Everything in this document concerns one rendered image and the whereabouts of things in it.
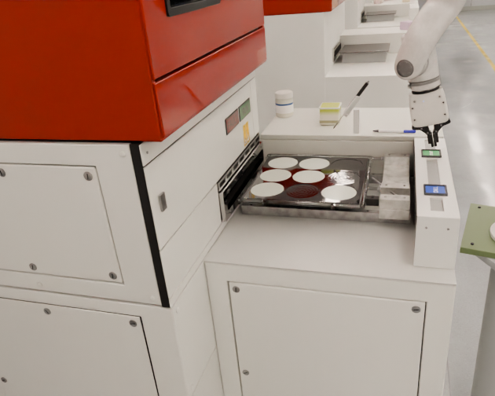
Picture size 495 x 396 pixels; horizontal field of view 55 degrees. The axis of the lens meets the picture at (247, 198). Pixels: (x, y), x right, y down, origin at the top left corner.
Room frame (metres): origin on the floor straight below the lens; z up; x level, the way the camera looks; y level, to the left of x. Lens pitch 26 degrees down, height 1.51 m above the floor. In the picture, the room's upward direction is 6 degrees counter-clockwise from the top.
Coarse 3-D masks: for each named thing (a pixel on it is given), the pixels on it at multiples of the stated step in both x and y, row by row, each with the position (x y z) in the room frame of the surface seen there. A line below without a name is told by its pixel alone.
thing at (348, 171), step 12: (276, 156) 1.60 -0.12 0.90; (288, 156) 1.59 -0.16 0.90; (300, 156) 1.58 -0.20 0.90; (312, 156) 1.56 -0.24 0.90; (264, 168) 1.50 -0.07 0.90; (276, 168) 1.49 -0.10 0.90; (288, 168) 1.48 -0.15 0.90; (300, 168) 1.47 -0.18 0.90; (324, 168) 1.45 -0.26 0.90; (336, 168) 1.44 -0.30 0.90; (348, 168) 1.43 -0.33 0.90; (360, 168) 1.42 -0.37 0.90; (288, 180) 1.38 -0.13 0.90; (324, 180) 1.36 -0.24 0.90; (336, 180) 1.35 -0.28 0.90; (348, 180) 1.34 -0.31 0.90; (360, 180) 1.33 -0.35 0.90; (288, 192) 1.29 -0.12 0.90; (300, 192) 1.28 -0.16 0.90; (312, 192) 1.28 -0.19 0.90; (360, 192) 1.24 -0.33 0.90
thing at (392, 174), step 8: (384, 168) 1.45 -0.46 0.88; (392, 168) 1.44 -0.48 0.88; (400, 168) 1.44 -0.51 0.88; (408, 168) 1.43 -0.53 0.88; (384, 176) 1.39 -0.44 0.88; (392, 176) 1.38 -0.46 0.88; (400, 176) 1.37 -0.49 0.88; (408, 176) 1.37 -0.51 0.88; (384, 208) 1.17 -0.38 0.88; (384, 216) 1.16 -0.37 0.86; (392, 216) 1.16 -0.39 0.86; (400, 216) 1.15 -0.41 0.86; (408, 216) 1.14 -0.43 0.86
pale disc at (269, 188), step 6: (258, 186) 1.36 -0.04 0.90; (264, 186) 1.35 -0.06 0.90; (270, 186) 1.35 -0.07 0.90; (276, 186) 1.34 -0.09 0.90; (282, 186) 1.34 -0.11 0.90; (252, 192) 1.32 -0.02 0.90; (258, 192) 1.31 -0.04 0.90; (264, 192) 1.31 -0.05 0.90; (270, 192) 1.30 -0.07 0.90; (276, 192) 1.30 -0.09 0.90
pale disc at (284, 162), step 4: (272, 160) 1.56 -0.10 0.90; (276, 160) 1.56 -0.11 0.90; (280, 160) 1.56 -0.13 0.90; (284, 160) 1.55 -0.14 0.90; (288, 160) 1.55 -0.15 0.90; (292, 160) 1.55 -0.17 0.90; (296, 160) 1.54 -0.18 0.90; (272, 164) 1.53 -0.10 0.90; (276, 164) 1.52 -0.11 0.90; (280, 164) 1.52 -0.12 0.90; (284, 164) 1.52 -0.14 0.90; (288, 164) 1.51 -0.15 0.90; (292, 164) 1.51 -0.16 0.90
